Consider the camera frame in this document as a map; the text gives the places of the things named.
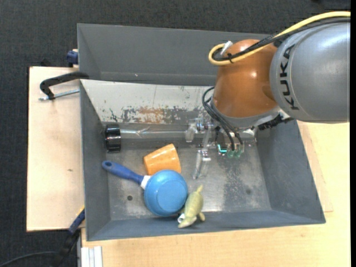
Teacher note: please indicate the orange cup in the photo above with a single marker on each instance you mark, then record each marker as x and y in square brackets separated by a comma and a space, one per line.
[162, 160]

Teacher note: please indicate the green toy lizard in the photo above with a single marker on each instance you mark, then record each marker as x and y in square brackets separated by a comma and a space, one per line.
[194, 204]

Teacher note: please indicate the grey metal bin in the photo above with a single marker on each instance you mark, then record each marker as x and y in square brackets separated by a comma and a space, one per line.
[244, 182]

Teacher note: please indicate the clear bottle with black cap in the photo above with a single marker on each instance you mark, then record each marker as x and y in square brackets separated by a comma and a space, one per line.
[112, 138]

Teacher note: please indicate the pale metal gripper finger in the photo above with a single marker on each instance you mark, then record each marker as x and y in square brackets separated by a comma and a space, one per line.
[191, 132]
[200, 164]

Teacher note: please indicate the blue toy pan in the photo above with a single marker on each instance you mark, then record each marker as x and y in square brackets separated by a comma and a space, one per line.
[167, 193]

